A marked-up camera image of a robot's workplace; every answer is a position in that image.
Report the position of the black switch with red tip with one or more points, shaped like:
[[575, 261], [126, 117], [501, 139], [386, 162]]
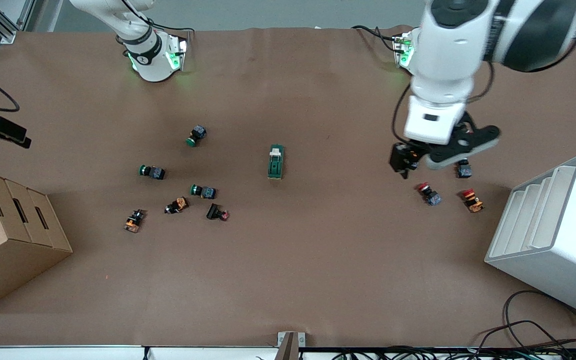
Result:
[[215, 212]]

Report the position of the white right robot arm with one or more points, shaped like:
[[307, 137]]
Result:
[[148, 57]]

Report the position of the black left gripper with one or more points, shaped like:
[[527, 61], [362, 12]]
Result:
[[401, 156]]

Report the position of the green push button switch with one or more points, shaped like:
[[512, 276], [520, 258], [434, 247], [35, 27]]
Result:
[[153, 172], [197, 135], [204, 191]]

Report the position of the brown post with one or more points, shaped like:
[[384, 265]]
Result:
[[288, 350]]

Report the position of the white foam rack box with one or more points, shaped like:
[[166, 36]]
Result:
[[568, 250]]

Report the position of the brown cardboard box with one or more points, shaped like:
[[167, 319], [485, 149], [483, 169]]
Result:
[[8, 250]]

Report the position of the green load switch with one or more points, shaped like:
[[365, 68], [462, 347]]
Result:
[[276, 162]]

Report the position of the red button with orange block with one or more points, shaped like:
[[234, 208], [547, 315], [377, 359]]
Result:
[[413, 160], [473, 201]]

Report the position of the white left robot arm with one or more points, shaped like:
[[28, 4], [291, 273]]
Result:
[[448, 60]]

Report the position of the black button with orange block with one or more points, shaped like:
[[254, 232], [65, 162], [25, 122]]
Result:
[[178, 205], [134, 221]]

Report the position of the white table edge rail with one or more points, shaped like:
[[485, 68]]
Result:
[[68, 354]]

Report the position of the brown paper table cover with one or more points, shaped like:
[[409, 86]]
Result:
[[318, 275]]

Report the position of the small metal bracket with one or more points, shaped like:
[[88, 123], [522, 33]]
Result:
[[302, 339]]

